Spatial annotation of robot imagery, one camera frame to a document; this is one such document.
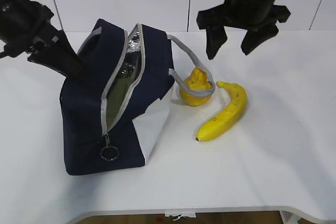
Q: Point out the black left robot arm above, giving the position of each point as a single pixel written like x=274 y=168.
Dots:
x=26 y=27

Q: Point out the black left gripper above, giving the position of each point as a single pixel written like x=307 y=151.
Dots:
x=26 y=27

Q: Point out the white tape under table edge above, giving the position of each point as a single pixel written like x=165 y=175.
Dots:
x=180 y=214

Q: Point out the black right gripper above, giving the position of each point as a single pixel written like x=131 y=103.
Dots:
x=243 y=14

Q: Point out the yellow banana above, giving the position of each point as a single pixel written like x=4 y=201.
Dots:
x=225 y=119

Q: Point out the green lidded glass container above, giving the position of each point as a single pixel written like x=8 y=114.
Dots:
x=127 y=74

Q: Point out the navy blue lunch bag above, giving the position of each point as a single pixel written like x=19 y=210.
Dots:
x=89 y=146

